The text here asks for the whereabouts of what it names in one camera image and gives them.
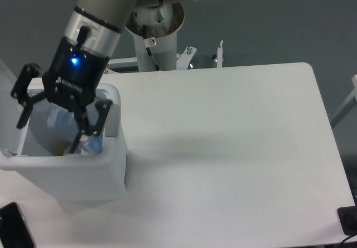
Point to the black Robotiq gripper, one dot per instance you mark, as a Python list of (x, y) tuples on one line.
[(70, 82)]

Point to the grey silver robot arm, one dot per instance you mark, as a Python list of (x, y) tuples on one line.
[(93, 31)]

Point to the white open trash can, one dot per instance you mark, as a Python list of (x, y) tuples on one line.
[(40, 151)]

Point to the clear plastic water bottle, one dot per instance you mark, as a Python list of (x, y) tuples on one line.
[(64, 126)]

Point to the trash inside the can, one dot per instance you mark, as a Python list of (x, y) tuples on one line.
[(62, 151)]

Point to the black device at table corner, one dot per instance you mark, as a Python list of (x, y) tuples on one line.
[(347, 217)]

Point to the black smartphone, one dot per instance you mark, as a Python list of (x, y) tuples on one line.
[(14, 228)]

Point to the white metal frame bracket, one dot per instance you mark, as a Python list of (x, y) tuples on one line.
[(187, 60)]

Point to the white post at right edge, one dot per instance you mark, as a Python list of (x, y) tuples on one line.
[(347, 104)]

